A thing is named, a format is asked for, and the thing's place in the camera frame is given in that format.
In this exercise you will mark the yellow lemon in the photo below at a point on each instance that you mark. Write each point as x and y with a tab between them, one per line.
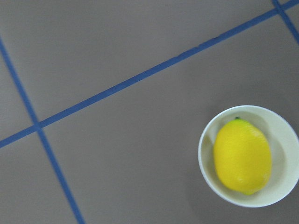
242	157

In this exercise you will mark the white bowl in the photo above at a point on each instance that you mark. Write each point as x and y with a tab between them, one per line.
284	144

